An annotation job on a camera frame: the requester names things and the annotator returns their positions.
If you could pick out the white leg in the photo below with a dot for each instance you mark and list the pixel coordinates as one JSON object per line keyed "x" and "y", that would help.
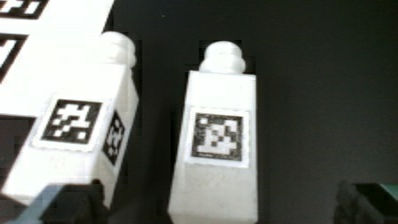
{"x": 213, "y": 190}
{"x": 80, "y": 99}

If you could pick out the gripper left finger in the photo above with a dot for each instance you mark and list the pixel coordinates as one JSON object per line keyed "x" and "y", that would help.
{"x": 68, "y": 204}

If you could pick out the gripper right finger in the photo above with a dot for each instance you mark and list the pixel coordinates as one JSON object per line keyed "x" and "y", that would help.
{"x": 366, "y": 203}

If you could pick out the white tag sheet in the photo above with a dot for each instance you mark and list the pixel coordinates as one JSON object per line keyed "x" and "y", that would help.
{"x": 48, "y": 27}

